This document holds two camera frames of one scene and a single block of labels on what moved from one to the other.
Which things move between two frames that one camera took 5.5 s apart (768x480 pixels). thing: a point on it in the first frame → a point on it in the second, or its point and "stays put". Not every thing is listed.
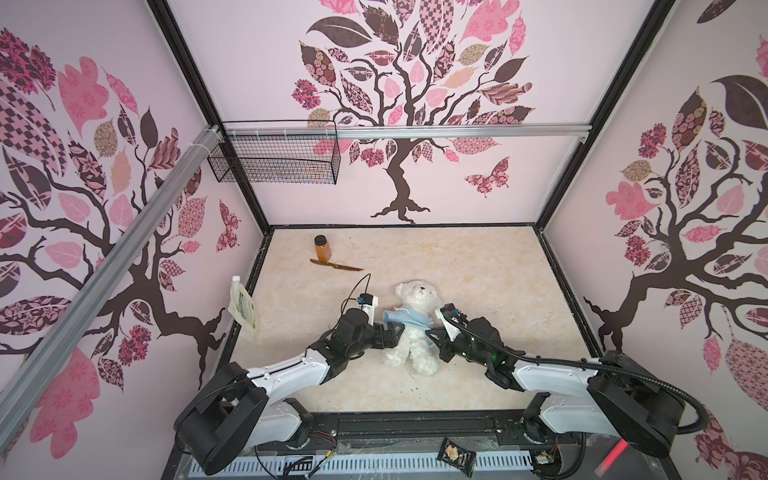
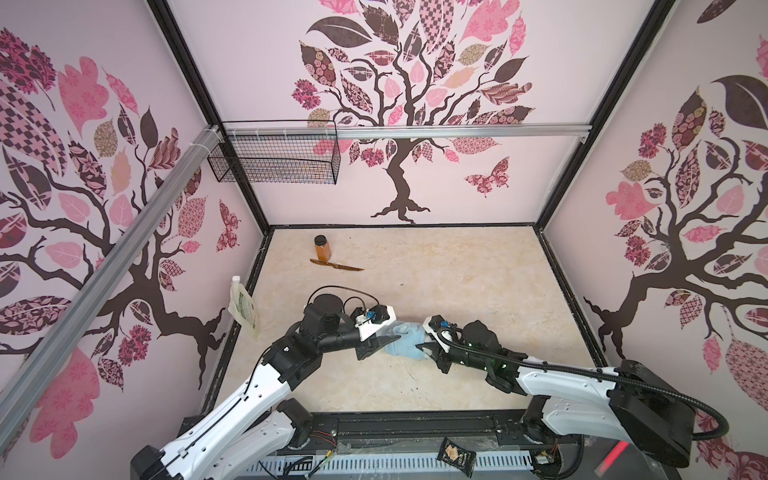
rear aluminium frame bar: [353, 130] stays put
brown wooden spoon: [334, 265] stays put
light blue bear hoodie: [408, 315] → [411, 335]
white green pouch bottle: [242, 303] stays put
